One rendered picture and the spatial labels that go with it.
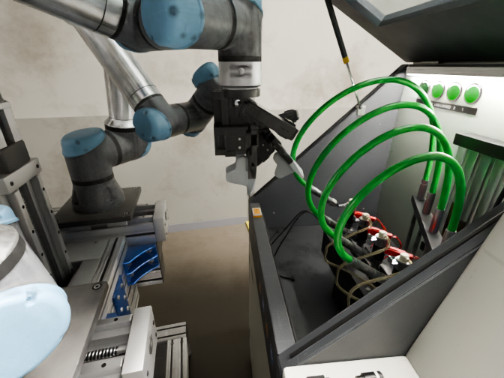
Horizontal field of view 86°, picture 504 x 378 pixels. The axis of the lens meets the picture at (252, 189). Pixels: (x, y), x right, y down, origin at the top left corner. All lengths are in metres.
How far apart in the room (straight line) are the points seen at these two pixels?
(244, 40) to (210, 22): 0.08
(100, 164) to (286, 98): 1.84
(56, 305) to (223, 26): 0.40
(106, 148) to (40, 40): 1.64
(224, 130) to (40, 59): 2.09
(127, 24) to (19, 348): 0.43
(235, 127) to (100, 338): 0.47
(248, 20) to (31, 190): 0.60
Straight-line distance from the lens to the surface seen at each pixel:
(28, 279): 0.36
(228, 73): 0.49
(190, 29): 0.41
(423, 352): 0.59
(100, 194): 0.93
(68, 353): 0.57
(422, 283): 0.51
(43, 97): 2.52
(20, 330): 0.36
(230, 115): 0.51
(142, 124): 0.64
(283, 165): 0.67
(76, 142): 0.90
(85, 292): 0.66
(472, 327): 0.52
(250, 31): 0.49
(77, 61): 2.41
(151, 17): 0.43
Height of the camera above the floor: 1.44
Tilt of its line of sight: 24 degrees down
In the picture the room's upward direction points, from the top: straight up
